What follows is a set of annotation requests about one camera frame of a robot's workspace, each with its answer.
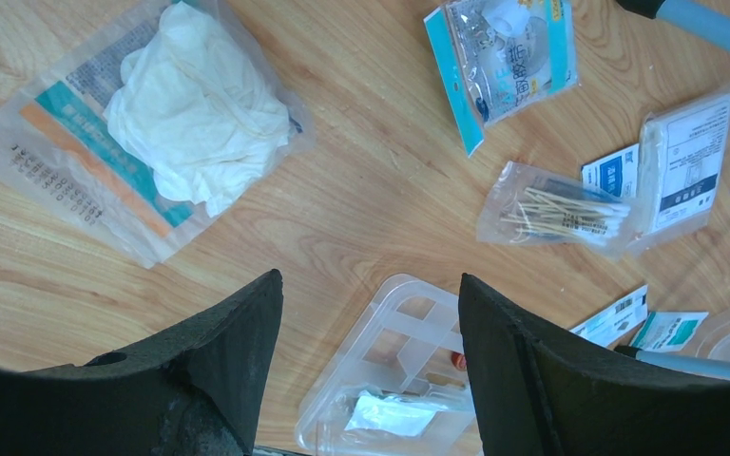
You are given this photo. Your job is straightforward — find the teal white wipe packet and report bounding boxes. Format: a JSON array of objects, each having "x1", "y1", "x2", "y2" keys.
[{"x1": 630, "y1": 312, "x2": 709, "y2": 352}]

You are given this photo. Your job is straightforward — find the long white teal packet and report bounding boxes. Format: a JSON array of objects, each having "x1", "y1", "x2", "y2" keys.
[{"x1": 570, "y1": 285, "x2": 648, "y2": 348}]

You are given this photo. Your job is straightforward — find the small brown bottle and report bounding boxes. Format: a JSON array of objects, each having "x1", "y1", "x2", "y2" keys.
[{"x1": 451, "y1": 351, "x2": 468, "y2": 371}]

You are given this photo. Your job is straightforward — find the white boxed gauze pack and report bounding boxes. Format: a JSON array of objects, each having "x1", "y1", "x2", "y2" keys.
[{"x1": 627, "y1": 82, "x2": 730, "y2": 257}]

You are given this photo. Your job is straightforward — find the blue edged clear sachet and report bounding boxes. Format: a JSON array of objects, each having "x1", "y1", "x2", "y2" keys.
[{"x1": 424, "y1": 0, "x2": 579, "y2": 155}]

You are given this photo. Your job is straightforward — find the white gauze pad packet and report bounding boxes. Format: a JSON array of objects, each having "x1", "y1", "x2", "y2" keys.
[{"x1": 344, "y1": 390, "x2": 451, "y2": 437}]

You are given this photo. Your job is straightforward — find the small blue white sachet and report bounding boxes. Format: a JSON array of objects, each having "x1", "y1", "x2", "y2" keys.
[{"x1": 581, "y1": 143, "x2": 640, "y2": 199}]

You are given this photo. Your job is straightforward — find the cotton swab bag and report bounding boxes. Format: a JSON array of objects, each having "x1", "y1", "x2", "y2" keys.
[{"x1": 476, "y1": 161, "x2": 643, "y2": 259}]

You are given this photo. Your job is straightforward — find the grey tripod stand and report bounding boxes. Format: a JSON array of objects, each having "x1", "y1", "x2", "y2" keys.
[{"x1": 616, "y1": 0, "x2": 730, "y2": 381}]

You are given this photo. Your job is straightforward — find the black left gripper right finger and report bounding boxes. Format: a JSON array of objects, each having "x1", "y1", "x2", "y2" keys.
[{"x1": 458, "y1": 275, "x2": 730, "y2": 455}]

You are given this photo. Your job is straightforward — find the clear compartment tray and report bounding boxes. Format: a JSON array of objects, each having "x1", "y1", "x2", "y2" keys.
[{"x1": 295, "y1": 274, "x2": 483, "y2": 455}]

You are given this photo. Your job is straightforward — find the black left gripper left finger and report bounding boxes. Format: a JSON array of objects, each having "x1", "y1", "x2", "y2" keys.
[{"x1": 0, "y1": 270, "x2": 283, "y2": 455}]

